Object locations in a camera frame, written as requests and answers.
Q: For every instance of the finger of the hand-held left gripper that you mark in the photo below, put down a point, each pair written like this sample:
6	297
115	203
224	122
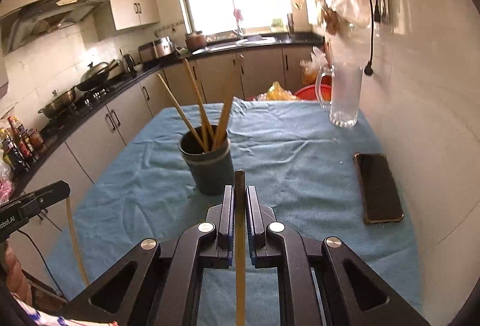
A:
48	194

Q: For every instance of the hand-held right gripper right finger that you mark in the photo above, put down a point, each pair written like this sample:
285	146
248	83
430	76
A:
250	236

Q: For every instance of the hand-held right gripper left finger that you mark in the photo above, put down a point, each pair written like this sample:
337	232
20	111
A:
230	236

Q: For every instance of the dark perforated utensil holder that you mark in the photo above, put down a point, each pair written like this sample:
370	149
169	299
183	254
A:
210	172

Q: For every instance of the person's left forearm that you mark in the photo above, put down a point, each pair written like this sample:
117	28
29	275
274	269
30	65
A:
15	273

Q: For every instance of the row of sauce bottles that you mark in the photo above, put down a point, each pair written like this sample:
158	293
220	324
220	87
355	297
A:
20	146

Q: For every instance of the cream base cabinets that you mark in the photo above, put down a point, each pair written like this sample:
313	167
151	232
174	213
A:
93	138

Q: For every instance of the blue towel cloth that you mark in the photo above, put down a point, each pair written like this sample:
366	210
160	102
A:
300	168

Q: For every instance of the steel cooking pot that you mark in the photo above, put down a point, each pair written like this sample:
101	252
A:
60	101

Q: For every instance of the person's patterned clothing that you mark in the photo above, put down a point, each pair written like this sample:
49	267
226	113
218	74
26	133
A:
45	318

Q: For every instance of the gas stove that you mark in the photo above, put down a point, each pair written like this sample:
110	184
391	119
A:
90	95

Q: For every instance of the black wok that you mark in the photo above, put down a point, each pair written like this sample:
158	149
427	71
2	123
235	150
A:
95	76

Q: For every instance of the black smartphone in clear case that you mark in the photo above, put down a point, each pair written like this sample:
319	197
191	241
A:
378	187

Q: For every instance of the yellow plastic bag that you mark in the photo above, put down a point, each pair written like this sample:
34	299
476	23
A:
279	91

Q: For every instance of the dark electric kettle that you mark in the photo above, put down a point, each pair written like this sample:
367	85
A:
128	65

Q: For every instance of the red plastic basin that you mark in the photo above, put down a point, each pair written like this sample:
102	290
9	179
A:
307	92

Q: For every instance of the clear glass mug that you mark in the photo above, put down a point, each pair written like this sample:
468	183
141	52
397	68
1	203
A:
345	101

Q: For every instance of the black kitchen countertop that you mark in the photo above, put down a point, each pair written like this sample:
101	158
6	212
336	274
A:
157	67

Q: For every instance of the clear bag of orange food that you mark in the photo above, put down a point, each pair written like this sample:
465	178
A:
309	76

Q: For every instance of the silver range hood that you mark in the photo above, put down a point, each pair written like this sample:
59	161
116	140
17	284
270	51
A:
48	14

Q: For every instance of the silver rice cooker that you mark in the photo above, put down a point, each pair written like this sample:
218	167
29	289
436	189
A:
159	48

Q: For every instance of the brown clay pot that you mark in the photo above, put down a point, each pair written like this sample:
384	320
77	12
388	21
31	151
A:
195	41

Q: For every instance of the pink hanging item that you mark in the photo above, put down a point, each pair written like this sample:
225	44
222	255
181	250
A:
237	14

